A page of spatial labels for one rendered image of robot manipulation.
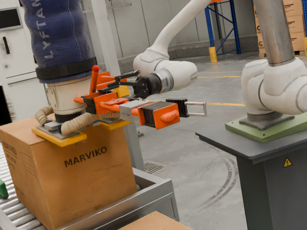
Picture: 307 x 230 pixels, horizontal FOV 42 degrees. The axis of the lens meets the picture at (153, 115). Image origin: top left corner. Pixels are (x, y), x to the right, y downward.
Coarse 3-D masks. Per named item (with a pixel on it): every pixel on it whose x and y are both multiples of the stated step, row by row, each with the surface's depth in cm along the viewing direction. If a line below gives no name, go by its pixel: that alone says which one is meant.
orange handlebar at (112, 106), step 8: (104, 80) 187; (112, 80) 179; (120, 80) 169; (96, 88) 164; (104, 104) 127; (112, 104) 122; (120, 104) 126; (112, 112) 122; (136, 112) 110; (176, 112) 102; (168, 120) 101
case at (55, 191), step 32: (0, 128) 196; (96, 128) 166; (32, 160) 155; (64, 160) 160; (96, 160) 167; (128, 160) 176; (32, 192) 173; (64, 192) 161; (96, 192) 168; (128, 192) 177; (64, 224) 162
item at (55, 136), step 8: (48, 120) 159; (32, 128) 164; (40, 128) 159; (48, 136) 147; (56, 136) 144; (64, 136) 141; (72, 136) 141; (80, 136) 141; (56, 144) 142; (64, 144) 138
